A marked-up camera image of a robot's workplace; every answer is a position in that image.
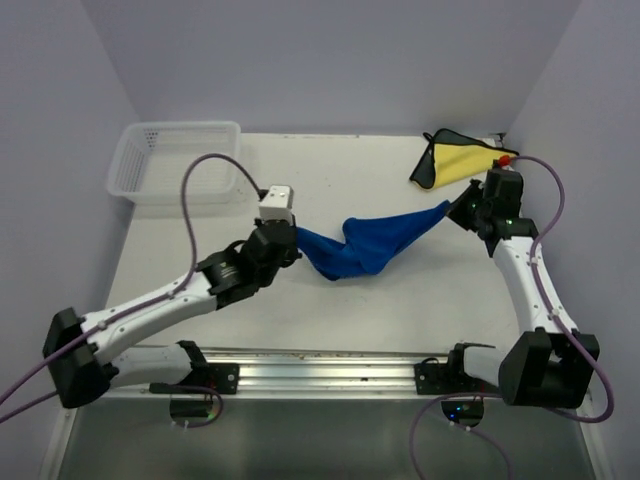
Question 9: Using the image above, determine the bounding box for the blue towel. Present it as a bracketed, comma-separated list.
[297, 200, 451, 281]

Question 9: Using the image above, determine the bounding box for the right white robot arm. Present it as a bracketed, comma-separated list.
[445, 168, 600, 409]

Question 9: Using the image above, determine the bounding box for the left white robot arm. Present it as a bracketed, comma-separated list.
[43, 219, 301, 409]

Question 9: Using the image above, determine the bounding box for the yellow and black towel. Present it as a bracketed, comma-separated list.
[409, 128, 519, 191]

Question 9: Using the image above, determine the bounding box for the white plastic basket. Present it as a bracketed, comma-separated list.
[106, 121, 241, 206]

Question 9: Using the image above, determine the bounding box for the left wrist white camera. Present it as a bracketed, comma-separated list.
[258, 185, 294, 225]

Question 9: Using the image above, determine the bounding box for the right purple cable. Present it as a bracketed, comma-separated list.
[410, 154, 616, 480]

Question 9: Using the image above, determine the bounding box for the purple cable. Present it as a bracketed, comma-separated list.
[410, 154, 616, 480]
[0, 153, 269, 426]

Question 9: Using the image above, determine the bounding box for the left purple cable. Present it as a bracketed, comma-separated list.
[0, 153, 269, 426]

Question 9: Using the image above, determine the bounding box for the aluminium mounting rail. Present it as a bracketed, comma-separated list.
[111, 345, 505, 400]

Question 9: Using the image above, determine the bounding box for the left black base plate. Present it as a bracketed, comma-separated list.
[149, 362, 240, 395]

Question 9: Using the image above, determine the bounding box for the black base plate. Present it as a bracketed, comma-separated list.
[149, 362, 240, 395]
[413, 357, 498, 396]

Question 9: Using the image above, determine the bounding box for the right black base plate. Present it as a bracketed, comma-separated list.
[413, 357, 498, 396]

